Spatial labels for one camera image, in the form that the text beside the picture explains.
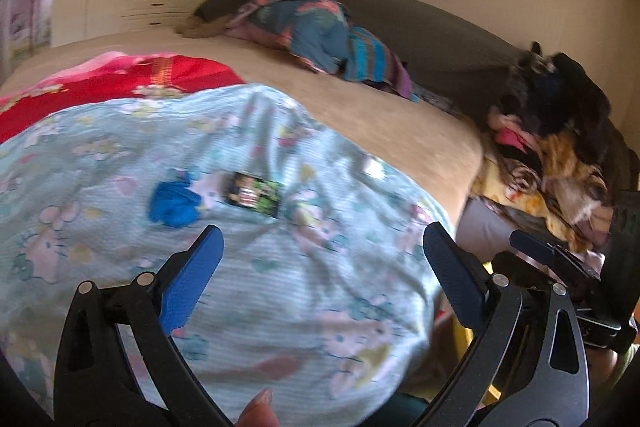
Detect yellow rimmed trash bin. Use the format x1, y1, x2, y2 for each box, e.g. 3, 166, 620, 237
452, 317, 501, 407

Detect red floral blanket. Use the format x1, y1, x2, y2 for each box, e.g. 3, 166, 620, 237
1, 52, 244, 141

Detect light blue cartoon blanket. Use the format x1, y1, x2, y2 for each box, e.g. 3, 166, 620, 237
1, 84, 450, 426

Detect blue patterned quilt bundle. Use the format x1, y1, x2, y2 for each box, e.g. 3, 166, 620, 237
226, 0, 349, 75

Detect black green snack packet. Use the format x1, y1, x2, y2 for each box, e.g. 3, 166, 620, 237
224, 172, 282, 218

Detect striped colourful cloth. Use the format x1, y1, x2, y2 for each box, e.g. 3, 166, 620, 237
343, 26, 418, 101

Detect brown clothing on bed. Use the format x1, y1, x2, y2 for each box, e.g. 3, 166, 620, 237
174, 0, 250, 39

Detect grey storage box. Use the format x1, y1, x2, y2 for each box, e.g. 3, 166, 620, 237
456, 199, 514, 262

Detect mixed clothes heap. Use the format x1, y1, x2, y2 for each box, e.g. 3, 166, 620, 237
470, 106, 618, 253

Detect blue crumpled wrapper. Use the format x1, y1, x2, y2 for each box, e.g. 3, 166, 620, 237
149, 181, 202, 229

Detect black fluffy clothing pile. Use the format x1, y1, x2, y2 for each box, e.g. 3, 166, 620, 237
500, 41, 639, 188

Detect beige bed mattress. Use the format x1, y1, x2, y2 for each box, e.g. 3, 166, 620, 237
1, 28, 483, 221

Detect dark patterned cloth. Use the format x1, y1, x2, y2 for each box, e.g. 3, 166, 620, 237
412, 83, 462, 118

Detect left hand red nails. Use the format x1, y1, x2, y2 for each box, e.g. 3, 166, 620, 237
235, 388, 280, 427

